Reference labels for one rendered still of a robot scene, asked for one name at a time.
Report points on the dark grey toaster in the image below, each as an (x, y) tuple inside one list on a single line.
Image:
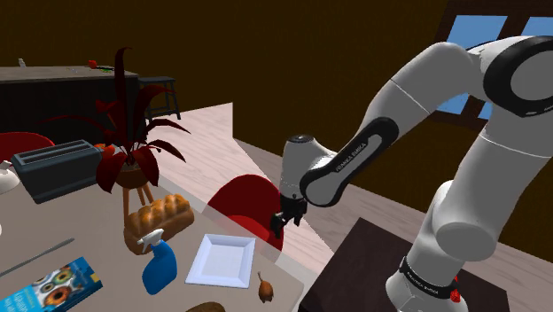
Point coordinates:
[(56, 168)]

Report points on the brown round object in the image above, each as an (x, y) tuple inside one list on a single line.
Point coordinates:
[(206, 307)]

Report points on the blue book with eyes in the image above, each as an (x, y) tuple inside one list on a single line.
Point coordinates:
[(52, 289)]

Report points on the brown pear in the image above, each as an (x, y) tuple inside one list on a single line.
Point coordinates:
[(265, 290)]

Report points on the red chair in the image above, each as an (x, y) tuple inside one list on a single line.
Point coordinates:
[(19, 145), (250, 207)]

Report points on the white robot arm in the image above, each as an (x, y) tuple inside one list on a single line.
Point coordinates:
[(466, 181)]

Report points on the dark robot stand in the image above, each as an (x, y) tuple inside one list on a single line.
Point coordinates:
[(367, 268)]

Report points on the grey long knife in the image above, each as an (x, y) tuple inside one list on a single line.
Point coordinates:
[(36, 257)]

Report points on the red leaved potted plant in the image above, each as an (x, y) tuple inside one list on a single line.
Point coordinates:
[(129, 155)]

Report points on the window with dark frame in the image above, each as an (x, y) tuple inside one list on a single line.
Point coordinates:
[(475, 65)]

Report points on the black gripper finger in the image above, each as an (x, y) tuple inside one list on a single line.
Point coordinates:
[(276, 224), (297, 218)]

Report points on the white square plate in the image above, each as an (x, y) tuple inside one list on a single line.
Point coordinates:
[(222, 260)]

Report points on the dark stool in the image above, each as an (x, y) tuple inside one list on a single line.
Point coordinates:
[(162, 97)]

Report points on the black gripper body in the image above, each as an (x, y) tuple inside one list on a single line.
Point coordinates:
[(294, 205)]

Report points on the white teapot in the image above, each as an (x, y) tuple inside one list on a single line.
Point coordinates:
[(6, 177)]

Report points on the dark kitchen counter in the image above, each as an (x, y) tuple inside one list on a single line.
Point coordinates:
[(56, 103)]

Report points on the blue spray bottle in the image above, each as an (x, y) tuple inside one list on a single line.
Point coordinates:
[(160, 267)]

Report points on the brown bread loaf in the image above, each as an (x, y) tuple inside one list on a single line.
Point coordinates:
[(166, 215)]

